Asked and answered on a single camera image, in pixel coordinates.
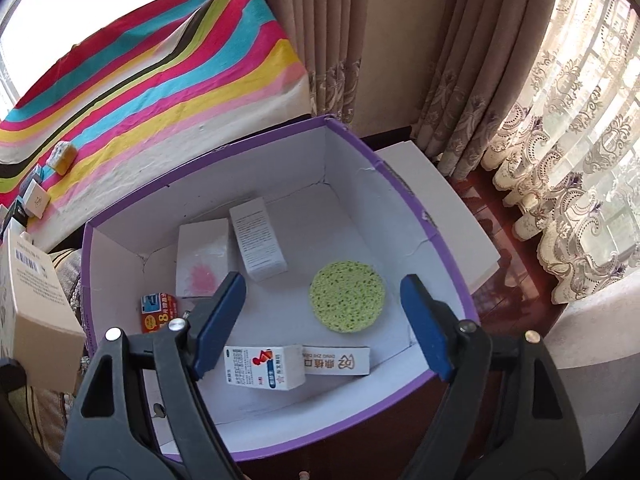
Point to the white rounded furniture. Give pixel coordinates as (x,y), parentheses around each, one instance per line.
(600,340)

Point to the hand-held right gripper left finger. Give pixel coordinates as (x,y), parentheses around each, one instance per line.
(220,325)

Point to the grey white text box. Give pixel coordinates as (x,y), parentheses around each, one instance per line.
(257,240)

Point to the white box with pink stain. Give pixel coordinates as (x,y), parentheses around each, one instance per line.
(202,255)

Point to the dark teal box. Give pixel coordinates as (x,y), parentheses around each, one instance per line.
(19,212)

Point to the colourful striped tablecloth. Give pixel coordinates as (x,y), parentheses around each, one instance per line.
(150,85)

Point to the beige embroidered curtain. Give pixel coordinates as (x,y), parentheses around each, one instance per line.
(475,60)
(325,35)

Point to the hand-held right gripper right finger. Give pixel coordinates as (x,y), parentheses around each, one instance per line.
(425,330)

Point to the white box red blue print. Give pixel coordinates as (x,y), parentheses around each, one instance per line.
(265,367)

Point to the small white printed carton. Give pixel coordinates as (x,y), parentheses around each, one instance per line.
(335,360)

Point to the red printed packet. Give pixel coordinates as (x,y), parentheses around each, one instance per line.
(157,315)

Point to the purple cardboard box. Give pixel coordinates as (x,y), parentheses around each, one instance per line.
(350,185)

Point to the white lace sheer curtain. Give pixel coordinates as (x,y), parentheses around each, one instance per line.
(575,135)

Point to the green round sponge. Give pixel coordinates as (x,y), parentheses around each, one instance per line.
(347,295)

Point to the small white square box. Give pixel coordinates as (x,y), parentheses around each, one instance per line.
(37,200)

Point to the large cream box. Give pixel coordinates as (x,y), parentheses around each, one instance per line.
(35,320)

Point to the white box lid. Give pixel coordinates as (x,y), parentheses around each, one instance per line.
(450,220)

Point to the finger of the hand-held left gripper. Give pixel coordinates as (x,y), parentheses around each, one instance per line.
(11,375)

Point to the yellow sponge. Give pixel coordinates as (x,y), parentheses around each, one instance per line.
(64,159)

